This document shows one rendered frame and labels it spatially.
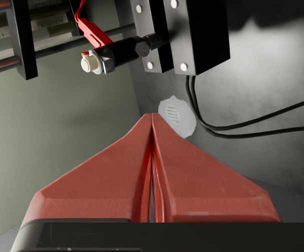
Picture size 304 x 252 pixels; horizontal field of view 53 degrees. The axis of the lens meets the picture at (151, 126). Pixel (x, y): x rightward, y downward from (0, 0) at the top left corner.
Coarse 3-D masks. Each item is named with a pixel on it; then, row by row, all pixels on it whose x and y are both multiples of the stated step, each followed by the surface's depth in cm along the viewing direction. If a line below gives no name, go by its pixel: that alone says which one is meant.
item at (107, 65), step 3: (105, 60) 31; (108, 60) 32; (111, 60) 32; (105, 63) 31; (108, 63) 32; (111, 63) 32; (105, 66) 31; (108, 66) 32; (111, 66) 32; (105, 69) 32; (108, 69) 32; (111, 69) 32; (114, 69) 32; (105, 72) 32; (108, 72) 32
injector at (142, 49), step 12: (144, 36) 38; (156, 36) 38; (168, 36) 40; (96, 48) 33; (108, 48) 34; (120, 48) 34; (132, 48) 35; (144, 48) 34; (120, 60) 35; (132, 60) 37; (96, 72) 34
